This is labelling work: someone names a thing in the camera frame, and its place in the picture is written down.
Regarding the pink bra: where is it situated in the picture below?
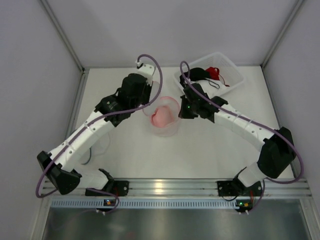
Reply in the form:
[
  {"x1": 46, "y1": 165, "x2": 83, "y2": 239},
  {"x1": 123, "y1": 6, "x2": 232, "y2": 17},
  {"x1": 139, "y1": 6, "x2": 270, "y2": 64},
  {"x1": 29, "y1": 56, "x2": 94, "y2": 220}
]
[{"x1": 150, "y1": 105, "x2": 175, "y2": 128}]

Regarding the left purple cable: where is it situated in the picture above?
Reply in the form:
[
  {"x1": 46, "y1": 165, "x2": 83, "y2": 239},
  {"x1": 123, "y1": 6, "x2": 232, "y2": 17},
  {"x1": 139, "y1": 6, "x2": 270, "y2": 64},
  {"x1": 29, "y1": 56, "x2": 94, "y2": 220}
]
[{"x1": 35, "y1": 53, "x2": 165, "y2": 199}]

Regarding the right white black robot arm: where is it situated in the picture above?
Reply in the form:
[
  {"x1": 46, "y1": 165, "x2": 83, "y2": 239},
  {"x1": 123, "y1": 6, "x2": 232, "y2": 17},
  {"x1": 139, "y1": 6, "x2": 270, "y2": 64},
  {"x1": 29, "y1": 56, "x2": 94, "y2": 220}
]
[{"x1": 179, "y1": 83, "x2": 297, "y2": 195}]

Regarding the red garment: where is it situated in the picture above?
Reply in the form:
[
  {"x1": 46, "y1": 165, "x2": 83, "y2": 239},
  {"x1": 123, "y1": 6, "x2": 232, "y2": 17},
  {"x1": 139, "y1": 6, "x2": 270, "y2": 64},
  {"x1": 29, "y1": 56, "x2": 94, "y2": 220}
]
[{"x1": 205, "y1": 67, "x2": 230, "y2": 87}]

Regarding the black garment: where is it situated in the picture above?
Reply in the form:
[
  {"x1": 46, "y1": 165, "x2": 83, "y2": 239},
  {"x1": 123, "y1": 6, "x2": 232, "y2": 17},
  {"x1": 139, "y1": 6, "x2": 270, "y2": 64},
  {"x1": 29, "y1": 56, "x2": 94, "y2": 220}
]
[{"x1": 184, "y1": 67, "x2": 211, "y2": 82}]

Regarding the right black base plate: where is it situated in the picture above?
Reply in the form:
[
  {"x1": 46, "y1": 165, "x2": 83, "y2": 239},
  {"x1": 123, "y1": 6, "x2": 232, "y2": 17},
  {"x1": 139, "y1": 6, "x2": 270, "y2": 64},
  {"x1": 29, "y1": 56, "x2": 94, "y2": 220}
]
[{"x1": 217, "y1": 180, "x2": 244, "y2": 197}]

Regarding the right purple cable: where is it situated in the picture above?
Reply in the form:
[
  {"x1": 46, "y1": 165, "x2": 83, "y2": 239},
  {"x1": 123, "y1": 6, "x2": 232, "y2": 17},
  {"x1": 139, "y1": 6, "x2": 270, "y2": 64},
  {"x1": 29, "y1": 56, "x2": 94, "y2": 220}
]
[{"x1": 179, "y1": 60, "x2": 305, "y2": 186}]

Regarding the perforated white cable duct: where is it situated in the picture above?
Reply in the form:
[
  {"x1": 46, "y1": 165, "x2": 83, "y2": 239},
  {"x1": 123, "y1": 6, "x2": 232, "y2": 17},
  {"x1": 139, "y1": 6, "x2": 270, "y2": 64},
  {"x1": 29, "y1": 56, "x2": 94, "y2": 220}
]
[{"x1": 51, "y1": 198, "x2": 249, "y2": 209}]

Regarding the white plastic basket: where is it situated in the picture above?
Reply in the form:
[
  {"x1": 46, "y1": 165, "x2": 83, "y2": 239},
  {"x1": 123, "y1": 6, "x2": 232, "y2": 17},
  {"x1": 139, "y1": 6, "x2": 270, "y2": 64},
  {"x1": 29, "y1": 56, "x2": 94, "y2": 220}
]
[{"x1": 188, "y1": 52, "x2": 246, "y2": 98}]

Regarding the pink trimmed mesh laundry bag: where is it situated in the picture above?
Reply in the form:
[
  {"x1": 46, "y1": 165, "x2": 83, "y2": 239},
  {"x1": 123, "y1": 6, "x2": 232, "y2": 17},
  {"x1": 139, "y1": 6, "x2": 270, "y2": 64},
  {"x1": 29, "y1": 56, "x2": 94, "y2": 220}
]
[{"x1": 142, "y1": 96, "x2": 180, "y2": 137}]

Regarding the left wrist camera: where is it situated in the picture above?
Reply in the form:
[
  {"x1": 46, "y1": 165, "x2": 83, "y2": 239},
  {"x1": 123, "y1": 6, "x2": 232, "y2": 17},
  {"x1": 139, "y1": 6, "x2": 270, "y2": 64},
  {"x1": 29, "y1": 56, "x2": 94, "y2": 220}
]
[{"x1": 136, "y1": 61, "x2": 156, "y2": 85}]

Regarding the purple cable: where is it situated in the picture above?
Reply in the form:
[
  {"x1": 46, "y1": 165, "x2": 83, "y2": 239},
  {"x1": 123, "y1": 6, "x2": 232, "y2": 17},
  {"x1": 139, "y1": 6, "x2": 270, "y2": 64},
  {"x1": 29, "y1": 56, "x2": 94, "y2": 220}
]
[
  {"x1": 179, "y1": 60, "x2": 305, "y2": 186},
  {"x1": 35, "y1": 53, "x2": 165, "y2": 199}
]

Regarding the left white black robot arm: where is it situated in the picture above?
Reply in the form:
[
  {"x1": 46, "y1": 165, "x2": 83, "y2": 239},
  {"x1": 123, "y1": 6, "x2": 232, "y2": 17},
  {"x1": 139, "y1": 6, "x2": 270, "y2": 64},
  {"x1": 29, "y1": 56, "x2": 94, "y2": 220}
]
[{"x1": 37, "y1": 73, "x2": 162, "y2": 195}]

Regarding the aluminium mounting rail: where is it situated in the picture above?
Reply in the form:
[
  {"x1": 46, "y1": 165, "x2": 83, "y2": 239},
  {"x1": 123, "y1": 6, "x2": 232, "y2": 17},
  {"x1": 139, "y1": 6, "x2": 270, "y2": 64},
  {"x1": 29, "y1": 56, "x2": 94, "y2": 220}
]
[{"x1": 41, "y1": 159, "x2": 313, "y2": 200}]

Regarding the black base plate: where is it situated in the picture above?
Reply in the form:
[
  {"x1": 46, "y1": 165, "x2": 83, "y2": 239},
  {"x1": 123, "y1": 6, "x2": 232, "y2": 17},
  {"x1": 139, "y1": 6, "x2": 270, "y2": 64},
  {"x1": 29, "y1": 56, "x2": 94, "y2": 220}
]
[
  {"x1": 217, "y1": 180, "x2": 244, "y2": 197},
  {"x1": 85, "y1": 180, "x2": 130, "y2": 197}
]

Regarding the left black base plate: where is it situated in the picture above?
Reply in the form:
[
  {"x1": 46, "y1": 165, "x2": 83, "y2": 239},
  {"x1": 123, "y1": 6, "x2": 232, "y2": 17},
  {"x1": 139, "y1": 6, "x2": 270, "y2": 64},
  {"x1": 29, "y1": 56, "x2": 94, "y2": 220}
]
[{"x1": 85, "y1": 180, "x2": 130, "y2": 197}]

